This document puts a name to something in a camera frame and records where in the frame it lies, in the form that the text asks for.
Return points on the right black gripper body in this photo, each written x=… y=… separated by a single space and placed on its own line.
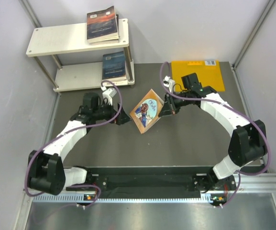
x=179 y=102

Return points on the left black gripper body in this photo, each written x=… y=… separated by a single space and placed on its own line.
x=108 y=111

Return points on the orange illustrated children's book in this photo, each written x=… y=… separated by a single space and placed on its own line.
x=146 y=113

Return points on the blue hardcover book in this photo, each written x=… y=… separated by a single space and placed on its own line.
x=113 y=66

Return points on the black treehouse paperback book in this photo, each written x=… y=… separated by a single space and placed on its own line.
x=106 y=42

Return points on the dark sunset cover book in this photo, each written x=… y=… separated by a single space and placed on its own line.
x=93 y=17

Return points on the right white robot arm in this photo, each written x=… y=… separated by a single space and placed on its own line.
x=247 y=142

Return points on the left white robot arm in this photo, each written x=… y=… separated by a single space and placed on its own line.
x=45 y=172

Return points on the white book with coloured stripes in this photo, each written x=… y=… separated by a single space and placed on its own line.
x=120 y=83

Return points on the yellow file folder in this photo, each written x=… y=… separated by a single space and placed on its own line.
x=208 y=72

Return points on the white two-tier shelf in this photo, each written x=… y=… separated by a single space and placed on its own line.
x=72 y=38

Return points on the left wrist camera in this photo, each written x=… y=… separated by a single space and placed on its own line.
x=108 y=94

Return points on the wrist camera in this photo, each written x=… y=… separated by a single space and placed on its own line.
x=169 y=83
x=108 y=94

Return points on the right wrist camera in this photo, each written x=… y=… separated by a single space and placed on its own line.
x=169 y=83

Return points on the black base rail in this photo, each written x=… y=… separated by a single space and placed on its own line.
x=155 y=182

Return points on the grey slotted cable duct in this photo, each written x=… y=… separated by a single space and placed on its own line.
x=86 y=198

